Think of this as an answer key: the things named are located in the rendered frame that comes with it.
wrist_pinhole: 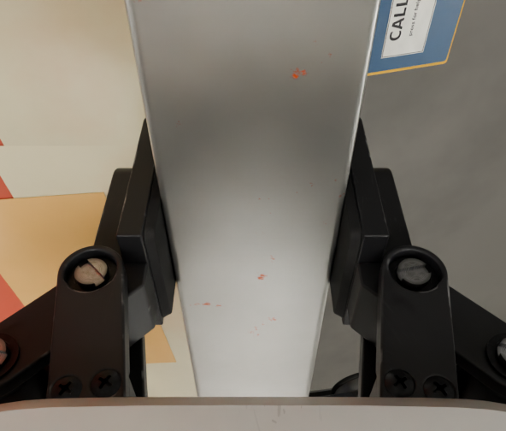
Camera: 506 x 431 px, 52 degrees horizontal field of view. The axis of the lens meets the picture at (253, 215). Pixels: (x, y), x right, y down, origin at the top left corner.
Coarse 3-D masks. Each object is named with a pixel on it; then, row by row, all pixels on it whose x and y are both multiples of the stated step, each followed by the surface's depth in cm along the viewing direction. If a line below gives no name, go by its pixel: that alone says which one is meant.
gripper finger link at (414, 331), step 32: (416, 256) 10; (384, 288) 9; (416, 288) 10; (448, 288) 9; (384, 320) 9; (416, 320) 9; (448, 320) 9; (384, 352) 8; (416, 352) 8; (448, 352) 8; (384, 384) 8; (416, 384) 8; (448, 384) 8
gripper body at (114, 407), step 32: (0, 416) 7; (32, 416) 7; (64, 416) 7; (96, 416) 7; (128, 416) 7; (160, 416) 7; (192, 416) 7; (224, 416) 7; (256, 416) 7; (288, 416) 7; (320, 416) 7; (352, 416) 7; (384, 416) 7; (416, 416) 7; (448, 416) 7; (480, 416) 7
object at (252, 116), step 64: (128, 0) 8; (192, 0) 7; (256, 0) 7; (320, 0) 7; (192, 64) 8; (256, 64) 8; (320, 64) 8; (192, 128) 9; (256, 128) 9; (320, 128) 9; (192, 192) 10; (256, 192) 10; (320, 192) 10; (192, 256) 12; (256, 256) 12; (320, 256) 12; (192, 320) 14; (256, 320) 14; (320, 320) 14; (256, 384) 17
